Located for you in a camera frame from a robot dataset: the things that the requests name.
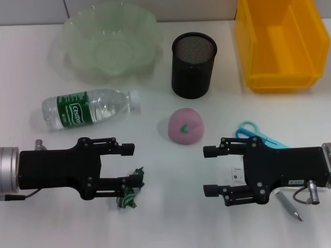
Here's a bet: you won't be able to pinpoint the left gripper cable with plug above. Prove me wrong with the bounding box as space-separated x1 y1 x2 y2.
4 138 47 202

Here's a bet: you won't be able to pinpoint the yellow plastic bin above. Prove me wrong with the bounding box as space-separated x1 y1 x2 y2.
234 0 331 94

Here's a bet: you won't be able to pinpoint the pink toy peach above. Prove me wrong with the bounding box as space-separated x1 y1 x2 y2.
167 108 205 145

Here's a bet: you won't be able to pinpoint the grey clear ballpoint pen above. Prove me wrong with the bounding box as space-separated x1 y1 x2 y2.
274 188 303 222

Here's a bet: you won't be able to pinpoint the blue scissors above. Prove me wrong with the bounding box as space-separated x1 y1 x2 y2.
235 120 291 149

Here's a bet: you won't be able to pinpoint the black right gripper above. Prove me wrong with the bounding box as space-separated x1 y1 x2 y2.
203 137 330 207

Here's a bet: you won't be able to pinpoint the translucent green plastic bowl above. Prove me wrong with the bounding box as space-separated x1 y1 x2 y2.
48 2 165 84

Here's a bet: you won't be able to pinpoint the green plastic wrapper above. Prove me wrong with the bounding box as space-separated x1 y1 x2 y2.
115 166 145 209

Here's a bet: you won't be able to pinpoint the clear green-label water bottle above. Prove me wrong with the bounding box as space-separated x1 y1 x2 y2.
41 89 142 132

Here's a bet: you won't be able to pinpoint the black mesh pen holder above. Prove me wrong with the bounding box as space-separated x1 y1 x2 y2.
171 32 218 100

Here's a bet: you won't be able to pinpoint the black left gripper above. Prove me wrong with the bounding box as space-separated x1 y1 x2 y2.
19 136 144 199

